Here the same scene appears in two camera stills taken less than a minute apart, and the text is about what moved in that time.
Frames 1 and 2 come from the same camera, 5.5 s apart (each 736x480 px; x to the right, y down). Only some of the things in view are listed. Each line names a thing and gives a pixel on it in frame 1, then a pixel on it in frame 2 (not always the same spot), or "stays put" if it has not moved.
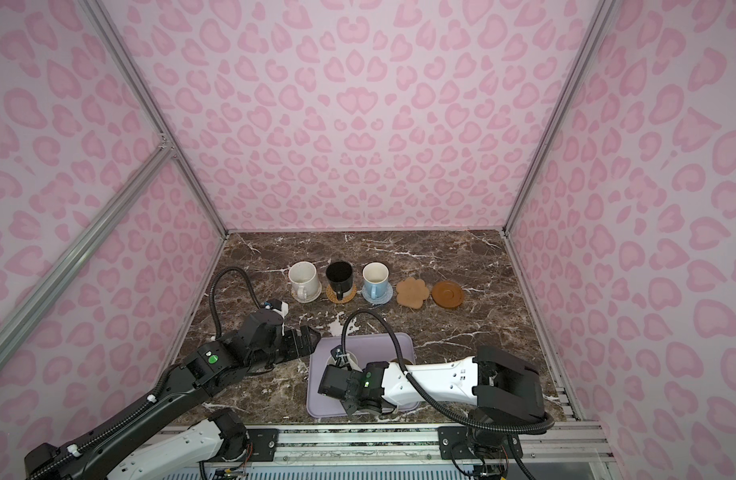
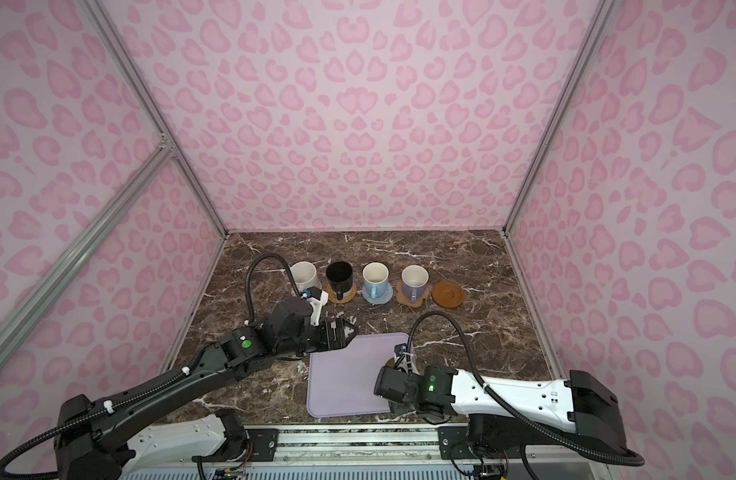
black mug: [340, 275] stays put
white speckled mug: [304, 280] stays put
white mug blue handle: [375, 278] stays put
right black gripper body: [351, 405] to [406, 408]
